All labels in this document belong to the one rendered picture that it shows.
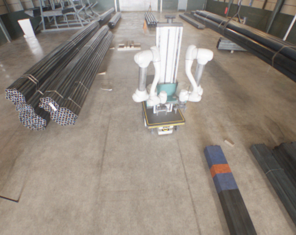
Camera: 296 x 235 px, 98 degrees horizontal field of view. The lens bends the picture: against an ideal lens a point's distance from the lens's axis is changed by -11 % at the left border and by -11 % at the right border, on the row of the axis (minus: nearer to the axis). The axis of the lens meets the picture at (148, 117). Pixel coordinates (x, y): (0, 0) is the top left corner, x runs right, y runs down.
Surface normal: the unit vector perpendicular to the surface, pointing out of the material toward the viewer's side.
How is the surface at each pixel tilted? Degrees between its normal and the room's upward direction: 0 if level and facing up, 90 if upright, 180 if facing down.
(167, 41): 90
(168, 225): 0
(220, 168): 0
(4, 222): 0
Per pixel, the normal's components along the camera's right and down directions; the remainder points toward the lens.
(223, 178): 0.00, -0.73
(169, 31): 0.15, 0.68
